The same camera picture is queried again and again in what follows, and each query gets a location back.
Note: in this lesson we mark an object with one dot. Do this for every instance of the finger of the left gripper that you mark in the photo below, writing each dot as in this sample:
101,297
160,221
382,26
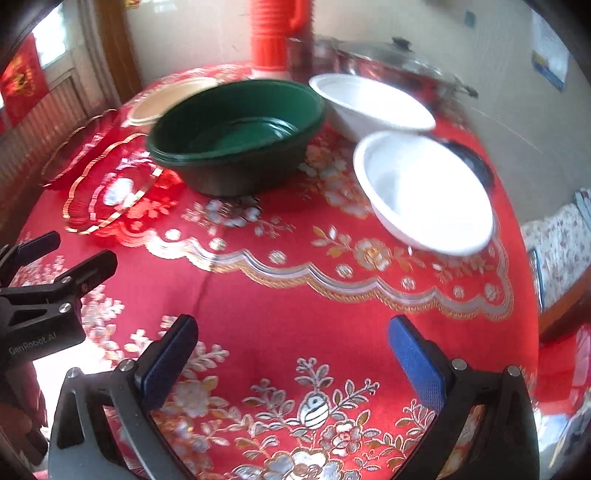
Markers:
87,275
13,257

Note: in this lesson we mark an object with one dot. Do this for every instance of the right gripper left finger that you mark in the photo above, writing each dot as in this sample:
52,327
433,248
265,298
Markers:
82,445

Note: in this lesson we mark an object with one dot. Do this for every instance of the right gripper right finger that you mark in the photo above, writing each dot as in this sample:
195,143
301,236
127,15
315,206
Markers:
506,444

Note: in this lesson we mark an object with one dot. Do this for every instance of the red gold-rimmed plate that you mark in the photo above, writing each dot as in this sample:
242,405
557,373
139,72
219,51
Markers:
109,185
70,158

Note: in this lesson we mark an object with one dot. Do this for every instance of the beige disposable bowl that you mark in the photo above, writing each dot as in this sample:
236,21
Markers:
157,102

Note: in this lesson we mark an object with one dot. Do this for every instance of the green plastic bowl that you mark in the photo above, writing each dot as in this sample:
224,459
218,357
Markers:
238,138

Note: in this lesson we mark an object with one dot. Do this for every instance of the white foam bowl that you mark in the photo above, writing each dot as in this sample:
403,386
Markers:
423,193
358,107

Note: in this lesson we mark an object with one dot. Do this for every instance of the person's hand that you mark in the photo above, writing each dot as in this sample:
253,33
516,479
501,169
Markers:
23,415

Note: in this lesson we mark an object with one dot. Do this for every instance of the red paper banner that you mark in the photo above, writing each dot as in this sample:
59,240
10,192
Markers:
23,83

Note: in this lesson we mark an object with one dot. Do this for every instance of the red floral tablecloth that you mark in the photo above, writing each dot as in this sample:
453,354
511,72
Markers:
293,289

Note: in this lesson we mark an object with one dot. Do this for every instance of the black round lid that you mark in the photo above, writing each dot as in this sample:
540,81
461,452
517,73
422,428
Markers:
474,161

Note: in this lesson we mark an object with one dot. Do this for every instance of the dark glass cup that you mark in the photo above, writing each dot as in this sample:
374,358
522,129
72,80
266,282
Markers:
300,59

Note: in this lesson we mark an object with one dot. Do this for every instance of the red orange thermos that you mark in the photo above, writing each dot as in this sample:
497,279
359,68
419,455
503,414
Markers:
273,22

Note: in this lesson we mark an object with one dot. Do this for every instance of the steel pot with lid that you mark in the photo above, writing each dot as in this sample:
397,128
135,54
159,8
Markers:
397,65

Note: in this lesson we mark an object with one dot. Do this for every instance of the wall calendar poster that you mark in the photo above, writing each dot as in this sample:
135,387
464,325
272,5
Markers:
550,56

